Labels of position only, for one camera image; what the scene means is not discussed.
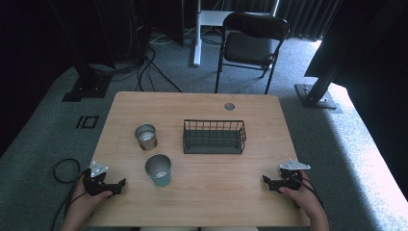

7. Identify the bundle of black floor cables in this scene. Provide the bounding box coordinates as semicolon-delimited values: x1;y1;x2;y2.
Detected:
89;28;183;94

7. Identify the right hand-held gripper cable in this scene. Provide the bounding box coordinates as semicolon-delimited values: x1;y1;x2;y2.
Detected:
290;174;325;210

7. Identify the person's left hand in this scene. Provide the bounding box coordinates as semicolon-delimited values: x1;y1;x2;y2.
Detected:
66;175;114;222

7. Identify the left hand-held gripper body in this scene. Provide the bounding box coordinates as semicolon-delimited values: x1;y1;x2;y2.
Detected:
83;161;117;197

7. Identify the left hand-held gripper cable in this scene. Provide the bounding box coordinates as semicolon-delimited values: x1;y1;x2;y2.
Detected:
63;168;89;219

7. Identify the black wire basket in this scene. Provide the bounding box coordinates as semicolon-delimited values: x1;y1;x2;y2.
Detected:
182;119;247;155

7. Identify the person's right hand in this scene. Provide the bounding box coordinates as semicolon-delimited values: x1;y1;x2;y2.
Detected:
278;169;321;215

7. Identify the black folding chair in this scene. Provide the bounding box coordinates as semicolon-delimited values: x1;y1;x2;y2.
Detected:
215;12;291;95

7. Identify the black beam stand metal base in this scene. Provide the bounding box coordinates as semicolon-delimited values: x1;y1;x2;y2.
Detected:
293;47;344;115

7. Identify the brown metal cup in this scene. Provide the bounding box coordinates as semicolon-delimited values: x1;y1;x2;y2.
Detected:
134;123;159;152

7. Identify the dark curtain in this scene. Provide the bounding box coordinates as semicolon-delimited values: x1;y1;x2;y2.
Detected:
224;0;344;42

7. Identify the black stand with flat base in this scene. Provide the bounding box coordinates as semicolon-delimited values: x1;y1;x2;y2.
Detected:
47;0;116;103

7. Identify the black cable loop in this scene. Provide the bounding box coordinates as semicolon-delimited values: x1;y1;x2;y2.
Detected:
50;158;87;231

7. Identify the teal metal cup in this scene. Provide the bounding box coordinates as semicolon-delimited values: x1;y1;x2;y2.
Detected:
144;154;172;188

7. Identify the hand-held gripper cable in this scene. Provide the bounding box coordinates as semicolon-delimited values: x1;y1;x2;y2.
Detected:
63;168;89;219
290;174;325;210

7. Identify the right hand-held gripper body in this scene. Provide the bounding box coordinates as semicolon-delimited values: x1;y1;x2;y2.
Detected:
274;159;312;193

